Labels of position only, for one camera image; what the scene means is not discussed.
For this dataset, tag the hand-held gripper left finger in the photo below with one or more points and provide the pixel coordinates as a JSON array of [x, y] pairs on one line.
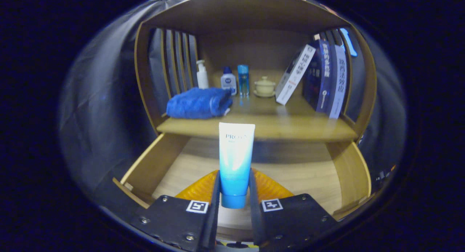
[[215, 215]]

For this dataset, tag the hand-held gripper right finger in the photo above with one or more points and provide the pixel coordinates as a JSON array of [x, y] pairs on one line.
[[253, 215]]

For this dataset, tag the white and blue tube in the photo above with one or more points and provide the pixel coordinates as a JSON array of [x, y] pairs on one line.
[[236, 161]]

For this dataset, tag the wooden drawer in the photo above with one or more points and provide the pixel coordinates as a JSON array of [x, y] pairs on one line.
[[298, 179]]

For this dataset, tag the wooden countertop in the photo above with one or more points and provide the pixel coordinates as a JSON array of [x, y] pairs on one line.
[[290, 124]]

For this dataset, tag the wooden cabinet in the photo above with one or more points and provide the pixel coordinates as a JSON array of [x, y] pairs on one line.
[[254, 44]]

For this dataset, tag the blue folded towel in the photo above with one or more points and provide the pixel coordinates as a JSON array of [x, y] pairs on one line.
[[196, 103]]

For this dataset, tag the beige lidded teacup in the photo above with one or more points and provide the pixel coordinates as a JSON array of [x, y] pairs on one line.
[[264, 87]]

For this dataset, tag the white bottle with blue cap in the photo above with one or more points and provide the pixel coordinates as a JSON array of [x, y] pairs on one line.
[[229, 83]]

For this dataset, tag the clear blue bottle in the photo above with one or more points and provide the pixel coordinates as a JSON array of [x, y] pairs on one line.
[[243, 81]]

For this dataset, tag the white pump bottle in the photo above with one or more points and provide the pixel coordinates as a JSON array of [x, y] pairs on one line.
[[202, 79]]

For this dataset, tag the white book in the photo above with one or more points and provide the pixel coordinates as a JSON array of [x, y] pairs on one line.
[[296, 74]]

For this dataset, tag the dark blue book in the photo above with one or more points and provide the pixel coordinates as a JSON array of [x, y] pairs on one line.
[[325, 77]]

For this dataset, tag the pale purple book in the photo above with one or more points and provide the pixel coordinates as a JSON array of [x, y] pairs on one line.
[[339, 81]]

